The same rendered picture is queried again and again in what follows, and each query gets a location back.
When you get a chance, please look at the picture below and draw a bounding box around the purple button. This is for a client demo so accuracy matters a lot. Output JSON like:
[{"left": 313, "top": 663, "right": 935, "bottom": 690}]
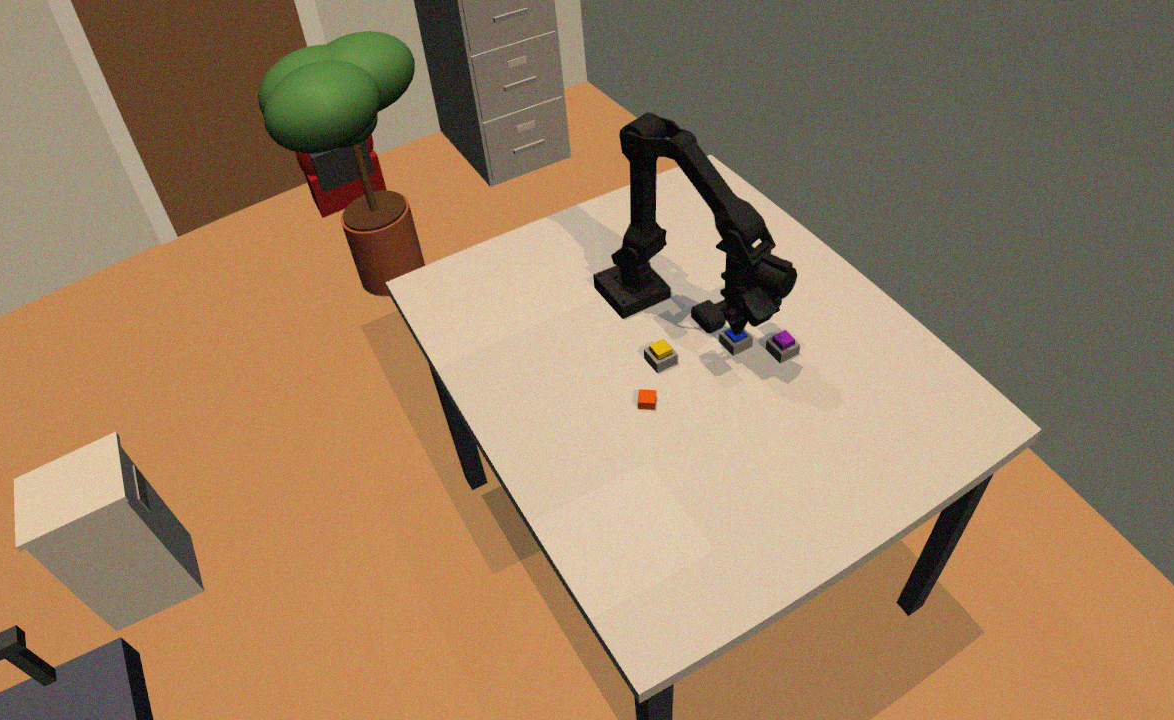
[{"left": 765, "top": 330, "right": 801, "bottom": 364}]

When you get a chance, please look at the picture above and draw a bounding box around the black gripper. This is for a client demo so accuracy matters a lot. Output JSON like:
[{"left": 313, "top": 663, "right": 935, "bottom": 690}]
[{"left": 691, "top": 271, "right": 754, "bottom": 335}]

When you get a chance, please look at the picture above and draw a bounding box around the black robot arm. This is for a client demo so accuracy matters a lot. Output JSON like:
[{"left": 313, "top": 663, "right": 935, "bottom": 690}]
[{"left": 610, "top": 113, "right": 797, "bottom": 327}]

